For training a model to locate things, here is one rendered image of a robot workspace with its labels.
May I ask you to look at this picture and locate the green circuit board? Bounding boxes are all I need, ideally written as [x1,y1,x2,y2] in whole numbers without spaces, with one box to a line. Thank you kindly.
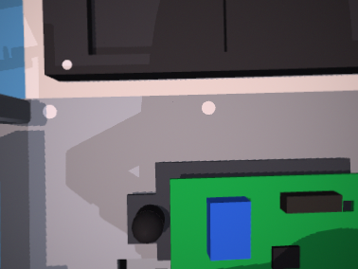
[170,173,358,269]

